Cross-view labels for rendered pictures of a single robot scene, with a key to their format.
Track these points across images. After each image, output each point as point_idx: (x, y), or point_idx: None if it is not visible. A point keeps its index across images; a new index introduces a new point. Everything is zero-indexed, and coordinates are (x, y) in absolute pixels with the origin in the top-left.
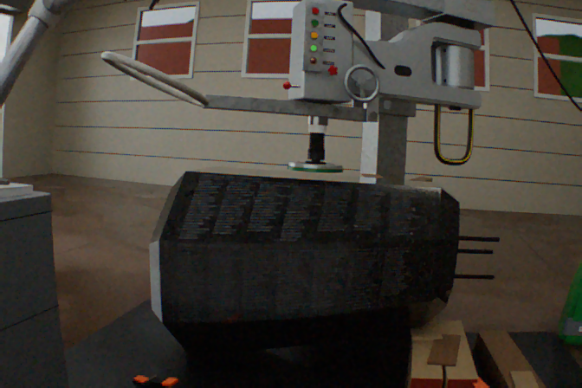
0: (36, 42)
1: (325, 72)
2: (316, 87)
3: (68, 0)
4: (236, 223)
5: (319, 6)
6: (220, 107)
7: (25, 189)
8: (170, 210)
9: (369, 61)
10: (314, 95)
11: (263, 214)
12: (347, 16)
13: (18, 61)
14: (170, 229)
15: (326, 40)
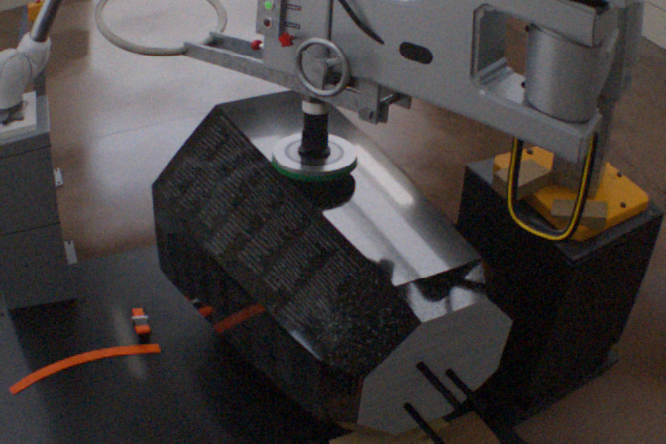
0: None
1: None
2: (277, 55)
3: None
4: (197, 200)
5: None
6: (195, 58)
7: (28, 127)
8: (175, 153)
9: (357, 27)
10: (275, 67)
11: (220, 201)
12: None
13: (52, 1)
14: (162, 177)
15: None
